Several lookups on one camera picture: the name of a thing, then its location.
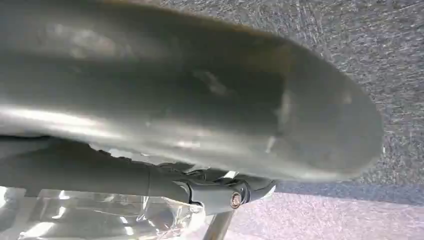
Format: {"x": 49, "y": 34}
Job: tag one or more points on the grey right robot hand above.
{"x": 185, "y": 92}

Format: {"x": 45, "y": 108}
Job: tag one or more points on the silver metal table leg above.
{"x": 218, "y": 227}

